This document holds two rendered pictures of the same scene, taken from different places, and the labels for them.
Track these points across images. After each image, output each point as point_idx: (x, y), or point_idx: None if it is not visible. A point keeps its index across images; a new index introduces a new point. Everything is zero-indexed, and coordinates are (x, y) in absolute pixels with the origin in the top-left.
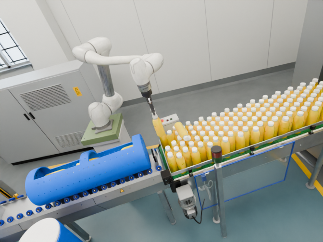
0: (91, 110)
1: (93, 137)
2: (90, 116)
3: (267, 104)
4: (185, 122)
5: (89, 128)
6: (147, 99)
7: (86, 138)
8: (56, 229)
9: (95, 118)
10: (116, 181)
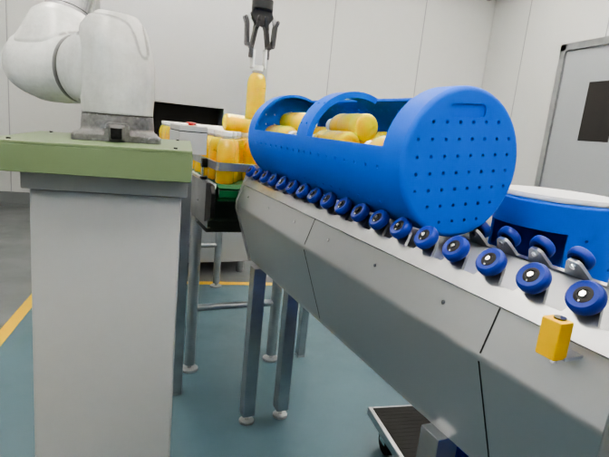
0: (142, 29)
1: (183, 146)
2: (142, 57)
3: (203, 125)
4: (210, 129)
5: (94, 143)
6: (273, 17)
7: (178, 148)
8: (513, 185)
9: (154, 67)
10: (338, 199)
